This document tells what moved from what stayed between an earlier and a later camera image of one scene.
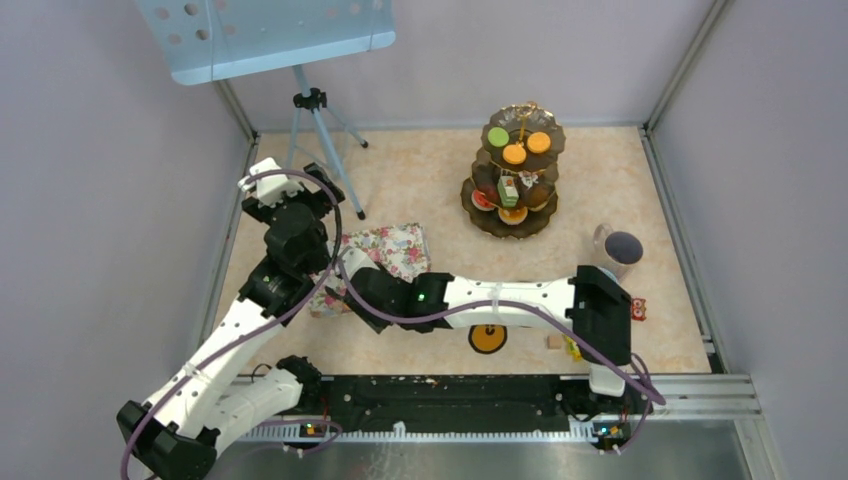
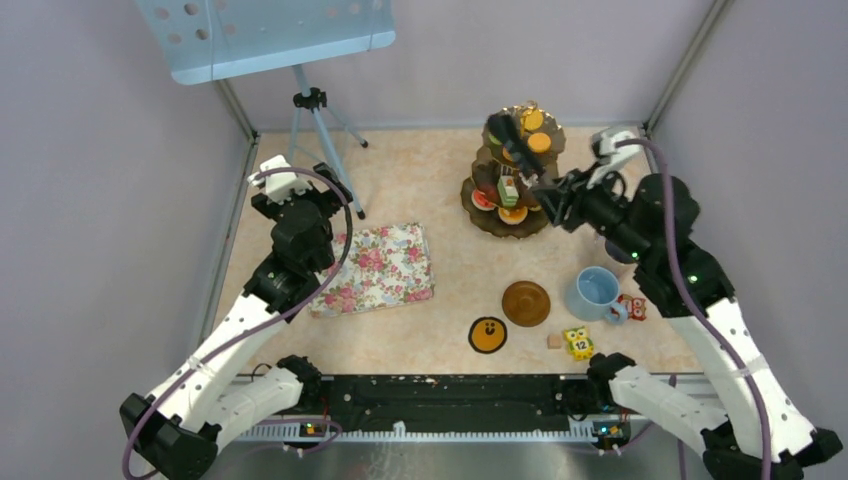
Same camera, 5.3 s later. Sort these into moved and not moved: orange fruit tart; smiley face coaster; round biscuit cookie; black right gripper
Moved: black right gripper
Not moved: orange fruit tart; smiley face coaster; round biscuit cookie
